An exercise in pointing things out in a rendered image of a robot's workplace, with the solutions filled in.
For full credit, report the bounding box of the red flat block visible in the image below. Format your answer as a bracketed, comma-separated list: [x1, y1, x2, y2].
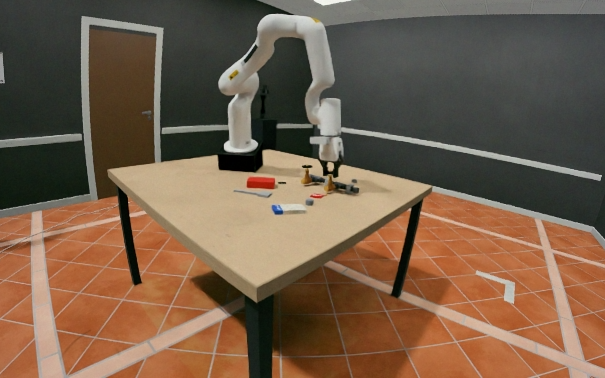
[246, 177, 275, 189]

